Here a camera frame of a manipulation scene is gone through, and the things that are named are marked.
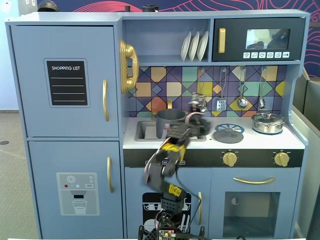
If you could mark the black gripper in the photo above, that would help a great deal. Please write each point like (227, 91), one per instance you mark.
(199, 105)

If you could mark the gray round pot lid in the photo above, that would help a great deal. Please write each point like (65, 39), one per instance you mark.
(228, 137)

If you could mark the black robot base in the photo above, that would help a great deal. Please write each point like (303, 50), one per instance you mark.
(167, 227)

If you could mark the black and yellow robot arm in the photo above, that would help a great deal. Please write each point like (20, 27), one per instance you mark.
(172, 150)

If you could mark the shiny steel pot lid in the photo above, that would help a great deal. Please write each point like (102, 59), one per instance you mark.
(267, 117)

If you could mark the metal slotted spatula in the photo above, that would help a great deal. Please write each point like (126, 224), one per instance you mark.
(221, 105)

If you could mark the gold stove knob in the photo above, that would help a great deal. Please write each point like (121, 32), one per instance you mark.
(230, 159)
(281, 159)

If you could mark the gray tall pot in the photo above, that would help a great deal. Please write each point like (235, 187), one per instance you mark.
(165, 118)

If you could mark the gold toy faucet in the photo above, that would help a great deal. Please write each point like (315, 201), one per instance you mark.
(170, 103)

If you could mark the metal ladle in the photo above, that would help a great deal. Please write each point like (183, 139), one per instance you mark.
(242, 103)

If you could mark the blue oven door with window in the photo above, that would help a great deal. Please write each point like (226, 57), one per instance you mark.
(217, 180)

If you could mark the gray toy sink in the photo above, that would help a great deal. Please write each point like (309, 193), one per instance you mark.
(146, 132)

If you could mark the small metal spoon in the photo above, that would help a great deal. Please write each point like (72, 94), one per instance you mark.
(261, 102)

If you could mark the white toy plate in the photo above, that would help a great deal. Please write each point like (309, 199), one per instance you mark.
(193, 46)
(185, 47)
(202, 46)

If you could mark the blue dishwasher door with decal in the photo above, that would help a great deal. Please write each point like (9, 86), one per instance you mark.
(135, 180)

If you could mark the black microwave door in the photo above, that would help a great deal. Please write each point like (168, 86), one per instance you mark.
(235, 30)

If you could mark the black table clamp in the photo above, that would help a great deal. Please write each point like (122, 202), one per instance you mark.
(141, 232)
(202, 231)

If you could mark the gold toy telephone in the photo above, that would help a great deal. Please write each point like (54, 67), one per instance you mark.
(130, 52)

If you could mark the gray side cabinet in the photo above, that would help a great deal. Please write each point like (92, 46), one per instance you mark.
(307, 100)

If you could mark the black round device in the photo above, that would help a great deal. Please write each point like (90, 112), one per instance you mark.
(149, 8)

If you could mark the small black cylinder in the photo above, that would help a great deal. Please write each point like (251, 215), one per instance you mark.
(127, 8)

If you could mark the blue freezer door water dispenser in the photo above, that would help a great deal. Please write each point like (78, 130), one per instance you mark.
(45, 162)

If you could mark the blue toy kitchen cabinet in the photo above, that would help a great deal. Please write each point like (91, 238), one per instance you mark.
(75, 17)

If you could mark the blue fridge door shopping list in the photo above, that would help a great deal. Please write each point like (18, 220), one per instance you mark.
(32, 120)

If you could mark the black helmet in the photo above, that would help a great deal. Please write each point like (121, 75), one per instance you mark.
(48, 5)

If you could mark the dark round floor cover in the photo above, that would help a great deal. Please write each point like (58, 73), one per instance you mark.
(3, 142)

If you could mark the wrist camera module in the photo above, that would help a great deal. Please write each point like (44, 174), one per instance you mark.
(198, 102)

